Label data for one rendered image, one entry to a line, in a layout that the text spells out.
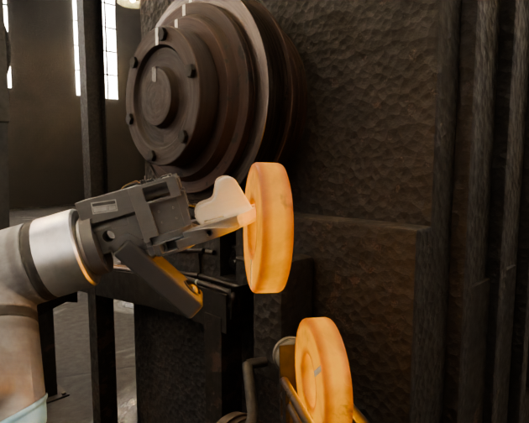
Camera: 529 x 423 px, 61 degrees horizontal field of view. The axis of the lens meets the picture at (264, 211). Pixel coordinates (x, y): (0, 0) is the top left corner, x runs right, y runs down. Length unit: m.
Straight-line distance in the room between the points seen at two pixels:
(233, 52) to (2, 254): 0.56
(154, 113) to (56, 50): 10.89
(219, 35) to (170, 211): 0.49
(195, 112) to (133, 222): 0.39
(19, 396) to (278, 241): 0.28
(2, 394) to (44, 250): 0.14
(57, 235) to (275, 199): 0.23
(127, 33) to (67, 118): 2.75
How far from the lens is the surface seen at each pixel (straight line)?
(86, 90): 7.94
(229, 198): 0.50
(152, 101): 0.97
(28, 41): 11.66
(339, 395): 0.54
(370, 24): 0.91
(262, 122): 0.84
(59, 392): 2.23
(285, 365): 0.68
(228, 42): 0.91
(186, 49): 0.90
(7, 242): 0.53
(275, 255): 0.46
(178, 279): 0.53
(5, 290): 0.52
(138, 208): 0.49
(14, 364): 0.49
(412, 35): 0.86
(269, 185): 0.47
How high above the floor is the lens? 0.98
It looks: 6 degrees down
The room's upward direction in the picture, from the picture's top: straight up
